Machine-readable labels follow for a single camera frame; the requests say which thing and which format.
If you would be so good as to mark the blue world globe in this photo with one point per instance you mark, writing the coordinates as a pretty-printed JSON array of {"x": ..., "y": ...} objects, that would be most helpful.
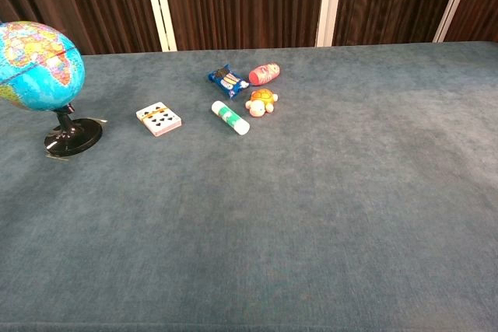
[{"x": 41, "y": 71}]

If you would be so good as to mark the white green glue stick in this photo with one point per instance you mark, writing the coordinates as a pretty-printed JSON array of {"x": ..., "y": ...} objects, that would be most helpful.
[{"x": 229, "y": 117}]

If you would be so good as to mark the orange toy turtle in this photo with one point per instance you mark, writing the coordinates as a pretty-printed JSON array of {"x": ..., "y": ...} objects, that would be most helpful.
[{"x": 261, "y": 102}]

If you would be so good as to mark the blue cookie snack packet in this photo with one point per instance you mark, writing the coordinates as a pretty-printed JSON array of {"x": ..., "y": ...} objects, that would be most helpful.
[{"x": 229, "y": 81}]

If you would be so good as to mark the blue table cloth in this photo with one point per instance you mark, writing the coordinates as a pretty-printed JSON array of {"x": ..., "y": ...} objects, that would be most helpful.
[{"x": 272, "y": 211}]

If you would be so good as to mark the deck of playing cards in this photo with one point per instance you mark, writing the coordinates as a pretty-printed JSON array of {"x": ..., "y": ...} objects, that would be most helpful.
[{"x": 157, "y": 118}]

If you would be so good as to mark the dark brown pleated curtain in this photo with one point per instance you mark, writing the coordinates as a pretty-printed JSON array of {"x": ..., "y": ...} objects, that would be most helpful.
[{"x": 241, "y": 1}]

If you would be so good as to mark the white frame post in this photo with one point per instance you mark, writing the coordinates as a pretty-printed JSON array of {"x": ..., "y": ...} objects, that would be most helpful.
[
  {"x": 159, "y": 5},
  {"x": 455, "y": 1},
  {"x": 328, "y": 1}
]

